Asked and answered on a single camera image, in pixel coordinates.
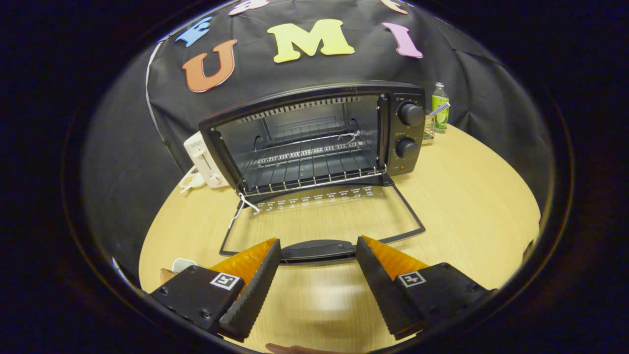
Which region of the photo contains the small white plate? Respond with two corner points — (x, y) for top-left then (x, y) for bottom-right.
(178, 166), (206, 193)

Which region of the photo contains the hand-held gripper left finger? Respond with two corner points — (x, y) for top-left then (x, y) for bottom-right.
(150, 238), (282, 343)

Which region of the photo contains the green label bottle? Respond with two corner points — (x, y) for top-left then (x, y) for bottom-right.
(431, 82), (450, 134)

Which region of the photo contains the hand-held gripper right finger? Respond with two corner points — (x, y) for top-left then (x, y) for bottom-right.
(355, 235), (497, 341)

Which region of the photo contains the black toaster oven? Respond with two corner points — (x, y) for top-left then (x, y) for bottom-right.
(199, 80), (427, 264)

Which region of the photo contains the white pop-up toaster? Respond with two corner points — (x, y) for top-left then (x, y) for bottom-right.
(183, 131), (230, 189)

